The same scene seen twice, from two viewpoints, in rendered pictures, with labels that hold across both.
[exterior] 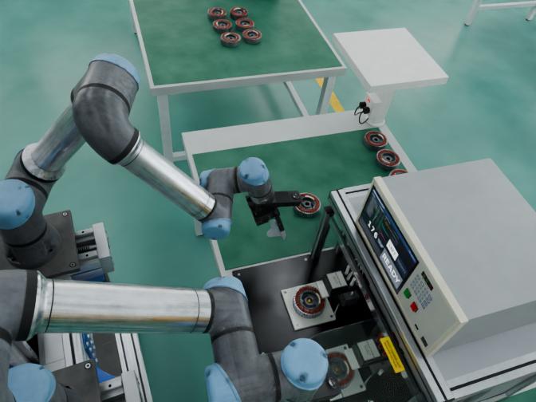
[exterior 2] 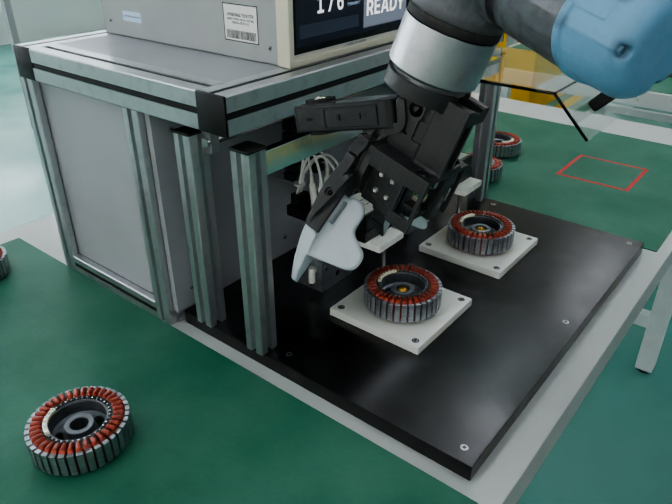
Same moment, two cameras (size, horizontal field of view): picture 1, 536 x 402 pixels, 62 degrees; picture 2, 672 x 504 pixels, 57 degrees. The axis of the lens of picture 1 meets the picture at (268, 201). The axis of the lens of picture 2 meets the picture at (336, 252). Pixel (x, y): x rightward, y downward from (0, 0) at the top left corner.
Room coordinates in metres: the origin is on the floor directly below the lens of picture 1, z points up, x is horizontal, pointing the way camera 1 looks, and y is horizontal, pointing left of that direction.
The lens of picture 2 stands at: (1.17, 0.44, 1.29)
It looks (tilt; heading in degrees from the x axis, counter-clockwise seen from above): 29 degrees down; 243
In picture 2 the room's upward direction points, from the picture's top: straight up
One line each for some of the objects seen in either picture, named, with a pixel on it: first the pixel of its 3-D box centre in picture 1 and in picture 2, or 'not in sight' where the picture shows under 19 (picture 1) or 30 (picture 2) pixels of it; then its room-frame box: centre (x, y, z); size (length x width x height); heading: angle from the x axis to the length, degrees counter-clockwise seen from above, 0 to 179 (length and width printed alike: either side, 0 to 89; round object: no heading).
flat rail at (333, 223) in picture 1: (368, 295); (398, 106); (0.67, -0.33, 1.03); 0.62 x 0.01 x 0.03; 24
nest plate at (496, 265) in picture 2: not in sight; (478, 244); (0.51, -0.29, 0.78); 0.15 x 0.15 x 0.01; 24
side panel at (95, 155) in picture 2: not in sight; (104, 198); (1.09, -0.47, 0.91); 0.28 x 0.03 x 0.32; 114
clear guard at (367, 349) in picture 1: (370, 370); (516, 84); (0.44, -0.33, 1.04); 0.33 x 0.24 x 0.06; 114
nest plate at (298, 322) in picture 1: (307, 305); (401, 306); (0.73, -0.19, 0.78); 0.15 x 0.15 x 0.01; 24
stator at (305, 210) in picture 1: (306, 205); (80, 428); (1.19, -0.16, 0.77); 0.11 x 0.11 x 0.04
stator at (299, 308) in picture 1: (309, 301); (402, 292); (0.73, -0.19, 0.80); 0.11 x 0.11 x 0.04
